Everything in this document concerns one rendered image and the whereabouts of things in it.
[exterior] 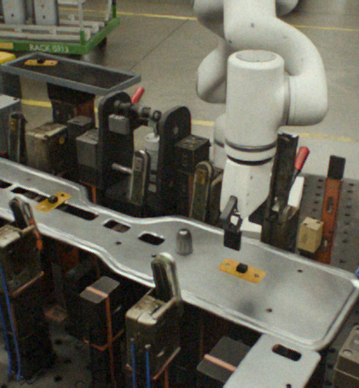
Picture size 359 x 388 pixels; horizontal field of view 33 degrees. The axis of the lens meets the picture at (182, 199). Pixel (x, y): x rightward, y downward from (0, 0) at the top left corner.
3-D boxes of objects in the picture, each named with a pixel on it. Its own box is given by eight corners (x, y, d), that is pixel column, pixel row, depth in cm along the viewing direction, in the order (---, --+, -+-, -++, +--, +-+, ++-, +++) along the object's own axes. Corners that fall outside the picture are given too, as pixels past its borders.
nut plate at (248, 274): (216, 268, 112) (216, 263, 112) (227, 259, 115) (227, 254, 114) (258, 284, 108) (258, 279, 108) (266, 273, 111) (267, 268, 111)
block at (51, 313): (43, 315, 146) (28, 213, 131) (80, 287, 156) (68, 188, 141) (60, 324, 144) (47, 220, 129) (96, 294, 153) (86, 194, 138)
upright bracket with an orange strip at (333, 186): (301, 359, 134) (329, 155, 108) (304, 356, 135) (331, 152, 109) (314, 365, 132) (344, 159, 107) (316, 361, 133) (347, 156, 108)
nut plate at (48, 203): (46, 213, 129) (45, 208, 129) (33, 208, 131) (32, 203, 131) (73, 197, 135) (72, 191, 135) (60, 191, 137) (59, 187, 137)
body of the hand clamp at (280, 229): (250, 344, 138) (260, 211, 120) (263, 326, 143) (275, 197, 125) (274, 354, 135) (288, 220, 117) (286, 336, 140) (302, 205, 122)
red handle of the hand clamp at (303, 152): (264, 207, 119) (295, 142, 124) (266, 212, 120) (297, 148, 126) (284, 213, 117) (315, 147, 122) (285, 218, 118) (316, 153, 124)
